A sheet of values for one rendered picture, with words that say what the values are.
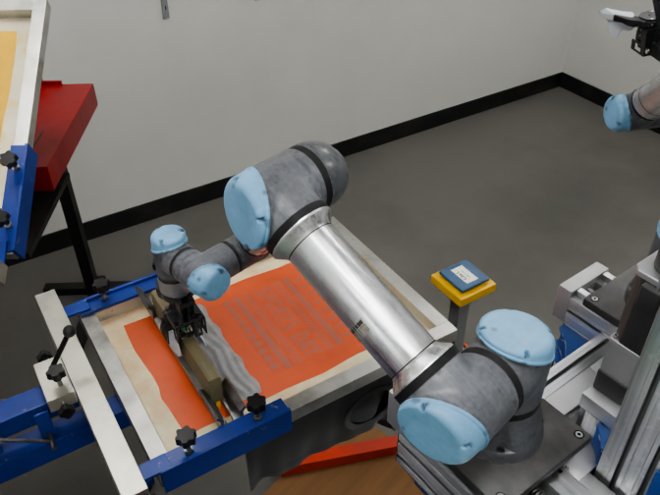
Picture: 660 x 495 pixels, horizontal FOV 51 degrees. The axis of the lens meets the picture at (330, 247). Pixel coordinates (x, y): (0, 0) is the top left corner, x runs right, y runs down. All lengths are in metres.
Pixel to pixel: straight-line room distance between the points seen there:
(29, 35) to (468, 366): 1.63
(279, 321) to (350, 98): 2.59
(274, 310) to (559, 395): 0.78
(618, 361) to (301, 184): 0.62
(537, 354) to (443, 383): 0.15
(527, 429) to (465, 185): 3.10
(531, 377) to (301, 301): 0.94
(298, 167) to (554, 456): 0.62
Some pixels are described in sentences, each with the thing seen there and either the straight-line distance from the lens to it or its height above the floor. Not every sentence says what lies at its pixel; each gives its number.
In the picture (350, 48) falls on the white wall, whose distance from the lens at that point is 4.11.
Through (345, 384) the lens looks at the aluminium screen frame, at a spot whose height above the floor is 0.99.
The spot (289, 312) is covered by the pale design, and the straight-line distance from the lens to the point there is 1.84.
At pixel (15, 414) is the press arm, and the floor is 1.04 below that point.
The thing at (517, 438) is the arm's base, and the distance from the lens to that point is 1.16.
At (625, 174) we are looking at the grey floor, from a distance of 4.55.
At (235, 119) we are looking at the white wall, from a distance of 3.88.
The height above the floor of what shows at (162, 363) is 0.95.
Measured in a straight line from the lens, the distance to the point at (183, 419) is 1.63.
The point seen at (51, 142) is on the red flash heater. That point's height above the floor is 1.10.
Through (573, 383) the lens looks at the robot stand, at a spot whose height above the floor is 1.17.
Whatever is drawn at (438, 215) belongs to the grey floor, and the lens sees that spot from 3.88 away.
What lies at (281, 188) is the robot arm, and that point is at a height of 1.65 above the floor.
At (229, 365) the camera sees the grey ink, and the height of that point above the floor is 0.96.
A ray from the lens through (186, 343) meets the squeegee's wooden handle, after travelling 1.65.
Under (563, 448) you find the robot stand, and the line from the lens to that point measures 1.23.
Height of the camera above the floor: 2.21
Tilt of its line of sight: 38 degrees down
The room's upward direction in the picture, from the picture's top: straight up
